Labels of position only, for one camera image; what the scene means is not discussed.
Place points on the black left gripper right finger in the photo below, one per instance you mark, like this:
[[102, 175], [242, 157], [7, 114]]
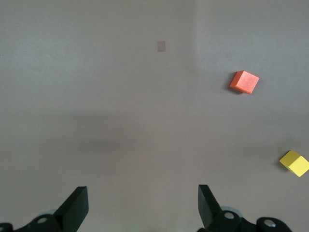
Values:
[[210, 212]]

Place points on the small brown tape patch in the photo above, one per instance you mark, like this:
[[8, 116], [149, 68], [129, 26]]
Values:
[[161, 46]]

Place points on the brown table cover mat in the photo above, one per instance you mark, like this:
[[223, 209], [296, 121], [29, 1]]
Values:
[[72, 72]]

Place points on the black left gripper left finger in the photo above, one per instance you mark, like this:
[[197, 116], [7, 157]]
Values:
[[72, 212]]

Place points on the yellow wooden block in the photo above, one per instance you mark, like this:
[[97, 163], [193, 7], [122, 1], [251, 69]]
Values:
[[295, 164]]

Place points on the orange wooden block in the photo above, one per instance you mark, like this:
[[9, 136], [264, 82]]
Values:
[[245, 82]]

